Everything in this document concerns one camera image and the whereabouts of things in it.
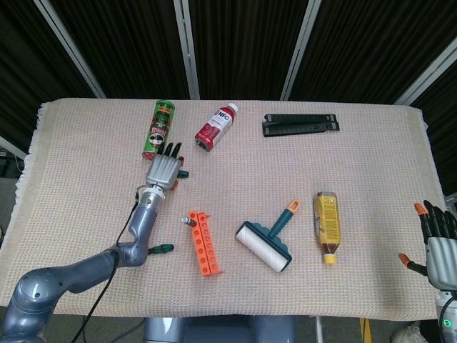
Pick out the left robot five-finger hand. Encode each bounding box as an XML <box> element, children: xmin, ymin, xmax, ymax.
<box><xmin>144</xmin><ymin>141</ymin><xmax>186</xmax><ymax>192</ymax></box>

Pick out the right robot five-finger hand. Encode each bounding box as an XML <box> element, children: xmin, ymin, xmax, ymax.
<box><xmin>398</xmin><ymin>199</ymin><xmax>457</xmax><ymax>294</ymax></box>

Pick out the orange screwdriver holder rack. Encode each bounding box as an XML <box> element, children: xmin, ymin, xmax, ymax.
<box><xmin>188</xmin><ymin>210</ymin><xmax>226</xmax><ymax>278</ymax></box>

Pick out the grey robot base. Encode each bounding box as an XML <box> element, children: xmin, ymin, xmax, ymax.
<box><xmin>142</xmin><ymin>316</ymin><xmax>297</xmax><ymax>343</ymax></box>

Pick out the black folding laptop stand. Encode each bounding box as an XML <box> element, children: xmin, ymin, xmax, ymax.
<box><xmin>262</xmin><ymin>113</ymin><xmax>341</xmax><ymax>138</ymax></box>

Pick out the green Pringles can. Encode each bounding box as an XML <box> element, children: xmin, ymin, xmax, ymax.
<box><xmin>141</xmin><ymin>99</ymin><xmax>176</xmax><ymax>164</ymax></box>

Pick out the red NFC juice bottle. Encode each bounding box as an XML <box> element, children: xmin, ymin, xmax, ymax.
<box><xmin>194</xmin><ymin>102</ymin><xmax>239</xmax><ymax>153</ymax></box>

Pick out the beige woven tablecloth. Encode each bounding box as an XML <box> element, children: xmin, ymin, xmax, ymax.
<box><xmin>0</xmin><ymin>98</ymin><xmax>449</xmax><ymax>319</ymax></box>

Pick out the white shoe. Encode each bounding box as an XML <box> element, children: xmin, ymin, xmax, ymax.
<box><xmin>391</xmin><ymin>320</ymin><xmax>429</xmax><ymax>343</ymax></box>

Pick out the yellow label tea bottle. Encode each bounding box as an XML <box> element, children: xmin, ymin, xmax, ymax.
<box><xmin>313</xmin><ymin>192</ymin><xmax>343</xmax><ymax>265</ymax></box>

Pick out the teal lint roller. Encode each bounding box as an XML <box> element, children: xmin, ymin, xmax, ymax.
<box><xmin>235</xmin><ymin>199</ymin><xmax>301</xmax><ymax>274</ymax></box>

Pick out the dark brown pleated curtain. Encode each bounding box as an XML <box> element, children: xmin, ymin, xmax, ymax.
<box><xmin>0</xmin><ymin>0</ymin><xmax>457</xmax><ymax>197</ymax></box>

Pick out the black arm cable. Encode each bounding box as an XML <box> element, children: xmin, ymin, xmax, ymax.
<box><xmin>69</xmin><ymin>185</ymin><xmax>142</xmax><ymax>343</ymax></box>

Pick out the white metal frame post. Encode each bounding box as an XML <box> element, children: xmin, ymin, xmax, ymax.
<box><xmin>280</xmin><ymin>0</ymin><xmax>322</xmax><ymax>101</ymax></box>
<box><xmin>0</xmin><ymin>134</ymin><xmax>29</xmax><ymax>159</ymax></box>
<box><xmin>174</xmin><ymin>0</ymin><xmax>200</xmax><ymax>100</ymax></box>
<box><xmin>394</xmin><ymin>44</ymin><xmax>457</xmax><ymax>106</ymax></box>
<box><xmin>34</xmin><ymin>0</ymin><xmax>107</xmax><ymax>99</ymax></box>

